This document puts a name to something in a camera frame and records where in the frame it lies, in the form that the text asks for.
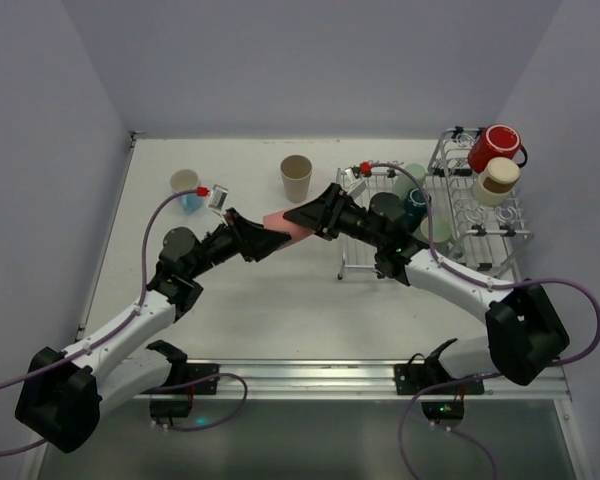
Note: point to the dark teal mug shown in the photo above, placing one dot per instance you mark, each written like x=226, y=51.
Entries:
x=415, y=205

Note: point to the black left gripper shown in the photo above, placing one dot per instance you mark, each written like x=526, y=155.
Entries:
x=240, y=234

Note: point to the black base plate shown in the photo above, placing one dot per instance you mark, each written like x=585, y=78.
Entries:
x=203, y=377
x=415, y=380

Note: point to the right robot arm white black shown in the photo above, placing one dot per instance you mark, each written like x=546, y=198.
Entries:
x=524, y=333

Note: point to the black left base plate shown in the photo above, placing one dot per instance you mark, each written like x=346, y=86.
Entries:
x=203, y=377

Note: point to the cream brown mug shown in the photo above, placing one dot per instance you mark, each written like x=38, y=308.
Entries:
x=494, y=184

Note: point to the light blue mug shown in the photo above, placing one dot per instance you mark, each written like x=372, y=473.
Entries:
x=187, y=180

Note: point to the pale green mug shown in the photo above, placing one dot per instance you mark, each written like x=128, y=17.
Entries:
x=442, y=234

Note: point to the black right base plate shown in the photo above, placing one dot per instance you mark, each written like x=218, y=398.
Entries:
x=415, y=380

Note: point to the metal wire dish rack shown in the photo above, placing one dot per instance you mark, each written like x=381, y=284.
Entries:
x=485, y=239

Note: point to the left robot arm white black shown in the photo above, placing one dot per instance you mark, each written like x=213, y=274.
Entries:
x=67, y=392

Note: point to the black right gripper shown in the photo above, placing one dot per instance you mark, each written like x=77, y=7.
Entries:
x=331, y=211

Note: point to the red mug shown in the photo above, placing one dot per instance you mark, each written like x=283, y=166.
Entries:
x=496, y=140

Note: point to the light green cup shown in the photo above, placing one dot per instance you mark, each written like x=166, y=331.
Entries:
x=403, y=184

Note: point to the pink cup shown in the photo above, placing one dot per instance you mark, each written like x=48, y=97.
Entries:
x=277, y=222

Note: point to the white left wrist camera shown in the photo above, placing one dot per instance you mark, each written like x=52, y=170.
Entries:
x=217, y=197

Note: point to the beige tall cup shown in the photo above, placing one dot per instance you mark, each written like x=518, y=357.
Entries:
x=296, y=172

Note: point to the aluminium rail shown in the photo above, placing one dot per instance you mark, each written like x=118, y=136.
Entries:
x=353, y=380

